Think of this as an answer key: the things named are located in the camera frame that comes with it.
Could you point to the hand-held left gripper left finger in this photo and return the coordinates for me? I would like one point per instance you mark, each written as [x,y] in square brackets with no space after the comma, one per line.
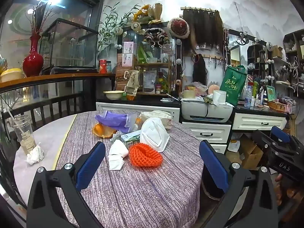
[91,163]

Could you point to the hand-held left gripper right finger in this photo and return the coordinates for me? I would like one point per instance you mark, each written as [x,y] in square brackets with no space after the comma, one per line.
[213,163]

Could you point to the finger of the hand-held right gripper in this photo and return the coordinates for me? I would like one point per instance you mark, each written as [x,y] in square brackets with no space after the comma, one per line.
[261,140]
[281,134]

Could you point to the white paper napkin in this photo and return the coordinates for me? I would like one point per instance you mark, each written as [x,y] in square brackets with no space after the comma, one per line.
[116,154]

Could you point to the green drink carton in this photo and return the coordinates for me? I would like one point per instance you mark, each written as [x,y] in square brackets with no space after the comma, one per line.
[129,139]

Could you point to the orange foam fruit net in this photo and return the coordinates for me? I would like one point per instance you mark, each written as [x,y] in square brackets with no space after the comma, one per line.
[144,158]

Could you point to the white face mask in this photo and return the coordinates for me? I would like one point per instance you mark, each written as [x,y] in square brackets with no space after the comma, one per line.
[154,133]

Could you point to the person's right hand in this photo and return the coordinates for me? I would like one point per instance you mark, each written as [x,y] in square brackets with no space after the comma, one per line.
[280,196]

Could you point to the cardboard box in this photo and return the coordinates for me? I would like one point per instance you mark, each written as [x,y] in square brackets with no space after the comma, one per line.
[249,152]

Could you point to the white drawer unit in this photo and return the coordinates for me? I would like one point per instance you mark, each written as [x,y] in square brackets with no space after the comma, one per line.
[258,121]

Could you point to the orange peel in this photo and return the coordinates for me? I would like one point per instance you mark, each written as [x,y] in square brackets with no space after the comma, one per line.
[102,130]

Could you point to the clear water bottle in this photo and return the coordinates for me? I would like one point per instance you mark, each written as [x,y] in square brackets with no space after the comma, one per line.
[247,97]

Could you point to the white printer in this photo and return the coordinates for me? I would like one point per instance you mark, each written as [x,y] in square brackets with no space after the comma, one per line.
[204,111]

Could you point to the crumpled white tissue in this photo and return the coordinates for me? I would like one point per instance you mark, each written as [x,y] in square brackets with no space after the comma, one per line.
[35,154]

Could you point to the translucent packet with orange edge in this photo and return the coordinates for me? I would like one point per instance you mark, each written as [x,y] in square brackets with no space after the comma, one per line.
[134,123]

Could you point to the white tissue pack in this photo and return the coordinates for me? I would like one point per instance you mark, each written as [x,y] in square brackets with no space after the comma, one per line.
[219,97]

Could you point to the green tote bag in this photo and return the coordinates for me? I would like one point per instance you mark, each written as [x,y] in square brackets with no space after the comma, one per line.
[234,85]

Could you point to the pink round sponge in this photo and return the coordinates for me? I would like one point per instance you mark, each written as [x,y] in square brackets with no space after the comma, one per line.
[213,90]

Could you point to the cream basin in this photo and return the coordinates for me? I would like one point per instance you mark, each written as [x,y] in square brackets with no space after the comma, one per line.
[114,95]

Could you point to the clear plastic drink cup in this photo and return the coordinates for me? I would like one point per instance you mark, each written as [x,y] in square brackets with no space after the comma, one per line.
[23,137]

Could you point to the yellow round tin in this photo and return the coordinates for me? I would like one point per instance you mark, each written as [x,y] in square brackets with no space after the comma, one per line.
[188,94]

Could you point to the white drawer cabinet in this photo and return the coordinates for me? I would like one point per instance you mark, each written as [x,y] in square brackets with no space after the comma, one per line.
[142,109]

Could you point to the white drinking straw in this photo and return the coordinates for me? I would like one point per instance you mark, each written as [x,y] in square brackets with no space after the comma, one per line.
[14,121]

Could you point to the beige cloth bag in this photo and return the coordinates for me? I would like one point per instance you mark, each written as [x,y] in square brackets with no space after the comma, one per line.
[132,82]

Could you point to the wooden railing counter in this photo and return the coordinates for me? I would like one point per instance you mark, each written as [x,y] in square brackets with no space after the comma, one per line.
[59,78]

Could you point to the black hair bundle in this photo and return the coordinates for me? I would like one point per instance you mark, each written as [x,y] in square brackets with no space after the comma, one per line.
[199,70]

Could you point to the glass jar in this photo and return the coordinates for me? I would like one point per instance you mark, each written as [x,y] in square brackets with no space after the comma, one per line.
[108,67]

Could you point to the red tin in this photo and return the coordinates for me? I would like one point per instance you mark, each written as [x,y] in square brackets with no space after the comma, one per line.
[102,66]

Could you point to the wooden shelf rack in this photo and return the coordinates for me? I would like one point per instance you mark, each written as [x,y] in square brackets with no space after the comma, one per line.
[140,65]

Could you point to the red vase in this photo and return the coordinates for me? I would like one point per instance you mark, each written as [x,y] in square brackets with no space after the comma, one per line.
[32,63]

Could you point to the yellow bowl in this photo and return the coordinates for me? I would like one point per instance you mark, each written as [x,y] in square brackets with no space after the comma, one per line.
[11,74]

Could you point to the glass tank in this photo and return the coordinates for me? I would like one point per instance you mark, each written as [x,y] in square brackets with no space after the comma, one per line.
[71,45]

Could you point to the hanging brown hair extensions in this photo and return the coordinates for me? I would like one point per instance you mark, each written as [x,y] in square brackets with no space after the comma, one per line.
[204,28]

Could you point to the green leafy plant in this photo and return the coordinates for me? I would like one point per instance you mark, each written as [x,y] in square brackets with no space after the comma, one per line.
[109,30]

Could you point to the red fur-trimmed hat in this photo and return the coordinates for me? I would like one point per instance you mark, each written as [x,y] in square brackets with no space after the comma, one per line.
[178,28]

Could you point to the dried branches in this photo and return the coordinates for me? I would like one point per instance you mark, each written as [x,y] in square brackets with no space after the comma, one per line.
[38,19]

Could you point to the yellow flower bouquet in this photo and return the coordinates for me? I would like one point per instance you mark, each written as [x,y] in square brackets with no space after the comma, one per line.
[146,11]

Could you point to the green picture frame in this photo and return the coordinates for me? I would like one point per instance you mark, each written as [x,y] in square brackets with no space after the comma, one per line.
[271,93]

